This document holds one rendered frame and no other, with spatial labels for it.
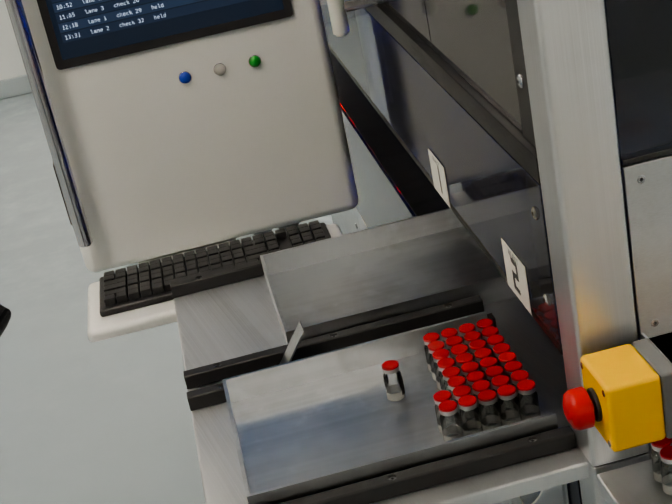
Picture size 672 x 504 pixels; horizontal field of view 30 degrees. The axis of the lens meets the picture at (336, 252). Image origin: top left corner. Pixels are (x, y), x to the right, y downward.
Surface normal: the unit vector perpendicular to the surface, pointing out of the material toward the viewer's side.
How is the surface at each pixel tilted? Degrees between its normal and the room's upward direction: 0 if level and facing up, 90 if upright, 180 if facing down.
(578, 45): 90
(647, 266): 90
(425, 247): 0
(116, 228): 90
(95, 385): 0
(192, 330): 0
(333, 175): 90
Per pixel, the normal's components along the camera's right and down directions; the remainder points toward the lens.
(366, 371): -0.18, -0.89
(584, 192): 0.18, 0.38
